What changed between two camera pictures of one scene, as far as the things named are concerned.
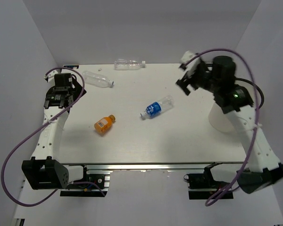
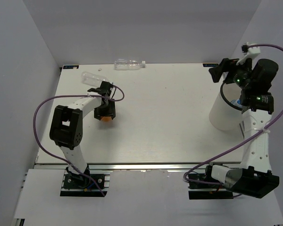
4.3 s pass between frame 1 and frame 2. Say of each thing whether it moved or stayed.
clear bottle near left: stayed
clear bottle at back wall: stayed
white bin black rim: stayed
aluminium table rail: stayed
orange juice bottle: moved
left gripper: moved
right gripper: moved
